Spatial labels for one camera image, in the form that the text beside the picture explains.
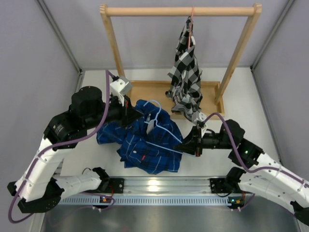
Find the grey slotted cable duct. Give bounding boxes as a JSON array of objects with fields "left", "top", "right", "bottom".
[{"left": 59, "top": 195, "right": 244, "bottom": 207}]

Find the purple cable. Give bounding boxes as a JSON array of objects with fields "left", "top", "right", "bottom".
[
  {"left": 8, "top": 70, "right": 119, "bottom": 223},
  {"left": 205, "top": 113, "right": 309, "bottom": 188}
]

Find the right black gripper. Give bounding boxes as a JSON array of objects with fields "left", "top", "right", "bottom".
[{"left": 174, "top": 125, "right": 235, "bottom": 158}]

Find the pink hanger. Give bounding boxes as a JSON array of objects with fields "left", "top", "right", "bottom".
[{"left": 188, "top": 6, "right": 195, "bottom": 50}]

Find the light blue hanger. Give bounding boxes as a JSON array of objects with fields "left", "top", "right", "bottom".
[{"left": 142, "top": 100, "right": 184, "bottom": 154}]

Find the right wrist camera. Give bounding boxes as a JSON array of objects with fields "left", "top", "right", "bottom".
[{"left": 192, "top": 111, "right": 208, "bottom": 137}]

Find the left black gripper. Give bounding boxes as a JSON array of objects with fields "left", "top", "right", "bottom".
[{"left": 84, "top": 92, "right": 143, "bottom": 130}]

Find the aluminium mounting rail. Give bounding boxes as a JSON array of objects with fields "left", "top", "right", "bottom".
[{"left": 72, "top": 175, "right": 290, "bottom": 196}]

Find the black white checkered shirt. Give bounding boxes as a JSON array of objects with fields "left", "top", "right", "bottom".
[{"left": 165, "top": 17, "right": 203, "bottom": 122}]

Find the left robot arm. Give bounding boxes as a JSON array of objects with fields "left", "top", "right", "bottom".
[{"left": 7, "top": 86, "right": 143, "bottom": 214}]

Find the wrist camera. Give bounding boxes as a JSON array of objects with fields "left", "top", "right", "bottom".
[
  {"left": 110, "top": 76, "right": 133, "bottom": 96},
  {"left": 192, "top": 111, "right": 208, "bottom": 137}
]

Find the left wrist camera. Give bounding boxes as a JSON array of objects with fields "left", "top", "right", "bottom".
[{"left": 110, "top": 76, "right": 133, "bottom": 96}]

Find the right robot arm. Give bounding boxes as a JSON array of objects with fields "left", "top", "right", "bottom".
[{"left": 174, "top": 119, "right": 309, "bottom": 225}]

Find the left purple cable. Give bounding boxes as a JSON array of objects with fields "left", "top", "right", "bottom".
[{"left": 8, "top": 70, "right": 119, "bottom": 223}]

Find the blue plaid shirt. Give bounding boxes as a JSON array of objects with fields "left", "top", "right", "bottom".
[{"left": 96, "top": 100, "right": 183, "bottom": 174}]

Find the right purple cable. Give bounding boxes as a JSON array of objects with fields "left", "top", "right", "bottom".
[{"left": 205, "top": 113, "right": 309, "bottom": 188}]

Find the wooden clothes rack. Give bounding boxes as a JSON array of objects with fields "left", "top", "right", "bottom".
[{"left": 100, "top": 3, "right": 263, "bottom": 121}]

